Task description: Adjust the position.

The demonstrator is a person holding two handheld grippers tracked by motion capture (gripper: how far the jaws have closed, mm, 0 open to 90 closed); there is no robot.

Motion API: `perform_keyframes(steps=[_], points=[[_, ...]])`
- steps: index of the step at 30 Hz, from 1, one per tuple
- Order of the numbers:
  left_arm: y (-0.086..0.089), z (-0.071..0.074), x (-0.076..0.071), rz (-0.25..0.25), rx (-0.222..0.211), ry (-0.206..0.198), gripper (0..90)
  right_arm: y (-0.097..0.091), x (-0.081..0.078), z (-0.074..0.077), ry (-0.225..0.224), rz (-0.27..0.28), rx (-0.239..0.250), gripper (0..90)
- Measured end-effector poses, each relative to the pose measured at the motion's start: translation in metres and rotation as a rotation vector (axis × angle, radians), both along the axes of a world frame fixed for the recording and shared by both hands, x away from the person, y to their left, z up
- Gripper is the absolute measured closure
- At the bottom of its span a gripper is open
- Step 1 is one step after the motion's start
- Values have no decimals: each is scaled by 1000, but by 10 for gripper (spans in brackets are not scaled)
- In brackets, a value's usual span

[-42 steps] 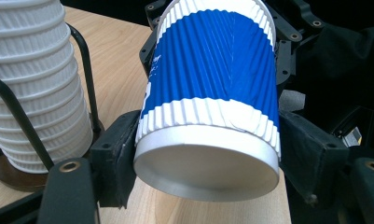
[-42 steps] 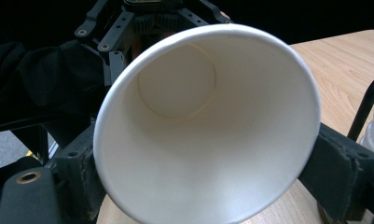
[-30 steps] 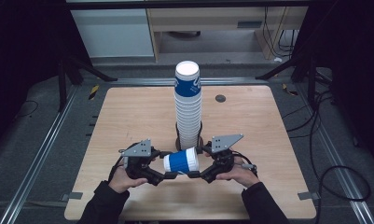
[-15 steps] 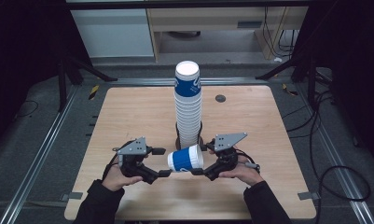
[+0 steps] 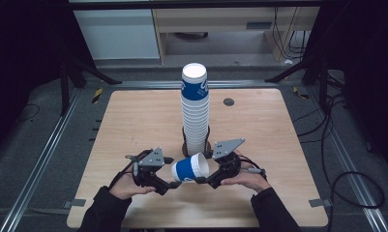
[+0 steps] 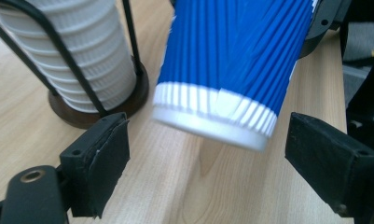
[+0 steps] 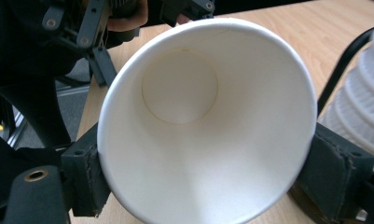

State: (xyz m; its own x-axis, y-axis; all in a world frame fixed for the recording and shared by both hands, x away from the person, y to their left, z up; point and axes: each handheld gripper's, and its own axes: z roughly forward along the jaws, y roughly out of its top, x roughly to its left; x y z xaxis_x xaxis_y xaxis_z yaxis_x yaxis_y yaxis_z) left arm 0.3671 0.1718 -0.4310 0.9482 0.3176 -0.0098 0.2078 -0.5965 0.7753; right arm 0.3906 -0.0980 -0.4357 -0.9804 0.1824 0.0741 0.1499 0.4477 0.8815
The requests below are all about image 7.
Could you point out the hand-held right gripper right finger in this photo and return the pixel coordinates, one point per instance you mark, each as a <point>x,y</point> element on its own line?
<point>337,174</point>

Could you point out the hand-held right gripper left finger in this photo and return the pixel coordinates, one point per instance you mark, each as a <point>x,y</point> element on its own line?
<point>85,174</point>

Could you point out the stack of paper cups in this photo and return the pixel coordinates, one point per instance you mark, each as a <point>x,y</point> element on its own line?
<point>362,102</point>

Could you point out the black cup holder stand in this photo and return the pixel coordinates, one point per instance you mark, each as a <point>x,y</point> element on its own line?
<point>340,68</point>

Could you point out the blue white paper cup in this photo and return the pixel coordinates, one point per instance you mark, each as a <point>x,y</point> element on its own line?
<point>206,140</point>

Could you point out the metal floor rail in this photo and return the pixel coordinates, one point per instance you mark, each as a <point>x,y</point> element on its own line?
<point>18,129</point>

